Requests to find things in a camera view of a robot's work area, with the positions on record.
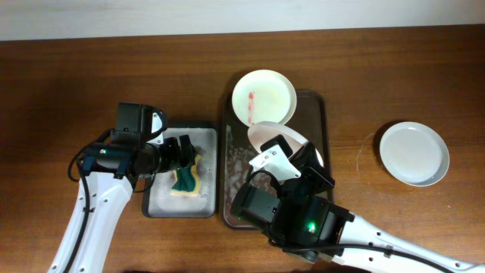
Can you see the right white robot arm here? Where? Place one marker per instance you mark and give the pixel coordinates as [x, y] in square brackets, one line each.
[281, 199]

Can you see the cream white plate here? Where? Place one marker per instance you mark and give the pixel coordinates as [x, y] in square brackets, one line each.
[264, 95]

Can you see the light grey plate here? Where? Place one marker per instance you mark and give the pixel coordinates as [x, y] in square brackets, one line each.
[414, 154]

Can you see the large brown serving tray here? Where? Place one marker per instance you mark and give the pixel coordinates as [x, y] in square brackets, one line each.
[309, 119]

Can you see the small dark green tray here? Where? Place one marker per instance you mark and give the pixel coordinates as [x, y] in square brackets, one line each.
[160, 202]

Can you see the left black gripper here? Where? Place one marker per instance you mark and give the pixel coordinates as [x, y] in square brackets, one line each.
[175, 160]

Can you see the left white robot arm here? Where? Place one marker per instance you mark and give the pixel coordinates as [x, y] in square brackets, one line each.
[109, 169]

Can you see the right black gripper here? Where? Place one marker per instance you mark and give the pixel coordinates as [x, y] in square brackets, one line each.
[305, 160]

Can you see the pink plate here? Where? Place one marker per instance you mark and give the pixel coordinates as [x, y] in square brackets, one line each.
[265, 131]

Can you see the green and yellow sponge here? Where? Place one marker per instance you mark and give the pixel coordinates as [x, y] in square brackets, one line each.
[187, 180]

